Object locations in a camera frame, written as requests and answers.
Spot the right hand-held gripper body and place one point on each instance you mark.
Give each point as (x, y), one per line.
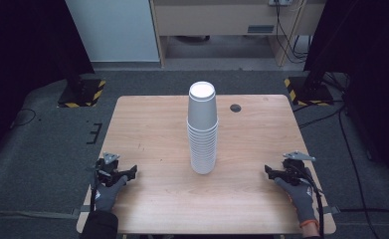
(294, 171)

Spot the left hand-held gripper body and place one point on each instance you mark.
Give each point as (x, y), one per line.
(108, 167)

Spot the stack of white paper cups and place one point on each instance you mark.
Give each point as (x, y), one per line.
(202, 132)

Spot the person's right hand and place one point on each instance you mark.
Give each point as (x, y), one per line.
(301, 199)

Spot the person's left hand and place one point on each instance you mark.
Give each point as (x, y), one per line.
(107, 197)

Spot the dark round table grommet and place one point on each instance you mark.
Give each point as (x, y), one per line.
(235, 108)

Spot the hazard-striped black stand base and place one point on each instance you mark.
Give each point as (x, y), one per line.
(309, 93)
(82, 94)

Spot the white cabinet panel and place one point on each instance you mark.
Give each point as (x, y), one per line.
(115, 30)

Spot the black curtain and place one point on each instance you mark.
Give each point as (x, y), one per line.
(23, 49)
(371, 49)

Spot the grey desk label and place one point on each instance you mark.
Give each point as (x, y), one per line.
(261, 29)

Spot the light wooden desk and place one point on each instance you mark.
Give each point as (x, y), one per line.
(215, 20)

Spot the white power strip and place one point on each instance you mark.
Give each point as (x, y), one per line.
(280, 2)

